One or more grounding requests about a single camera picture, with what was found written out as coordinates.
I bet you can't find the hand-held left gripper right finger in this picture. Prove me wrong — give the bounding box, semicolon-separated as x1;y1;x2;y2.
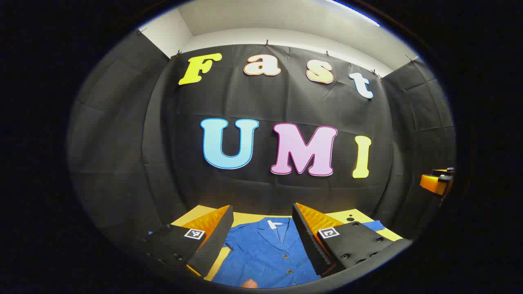
292;203;413;278

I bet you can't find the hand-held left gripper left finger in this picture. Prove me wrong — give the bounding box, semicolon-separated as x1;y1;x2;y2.
141;205;234;278

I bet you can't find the blue button shirt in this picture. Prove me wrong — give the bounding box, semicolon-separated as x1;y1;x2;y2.
149;216;387;289

